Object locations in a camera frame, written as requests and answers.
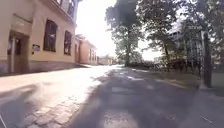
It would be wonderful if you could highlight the distant low building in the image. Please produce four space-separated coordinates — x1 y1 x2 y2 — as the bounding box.
97 55 116 66

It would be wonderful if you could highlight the row of trees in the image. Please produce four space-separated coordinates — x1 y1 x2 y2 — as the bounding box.
104 0 224 88

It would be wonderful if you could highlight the grey asphalt path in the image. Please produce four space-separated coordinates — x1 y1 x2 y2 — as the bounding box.
64 68 224 128

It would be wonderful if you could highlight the grass strip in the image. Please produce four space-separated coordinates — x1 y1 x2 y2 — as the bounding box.
133 68 224 90

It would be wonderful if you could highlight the pale gravel road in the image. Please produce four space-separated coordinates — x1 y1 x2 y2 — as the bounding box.
0 64 118 128

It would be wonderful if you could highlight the grey building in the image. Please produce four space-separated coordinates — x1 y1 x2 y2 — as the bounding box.
168 23 204 64

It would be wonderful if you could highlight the cobblestone strip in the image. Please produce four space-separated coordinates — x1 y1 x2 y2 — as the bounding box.
19 96 83 128

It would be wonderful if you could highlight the large yellow building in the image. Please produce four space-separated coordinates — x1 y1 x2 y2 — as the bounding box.
0 0 83 76

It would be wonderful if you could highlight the dark pole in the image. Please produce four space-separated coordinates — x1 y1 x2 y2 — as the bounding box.
201 29 213 89

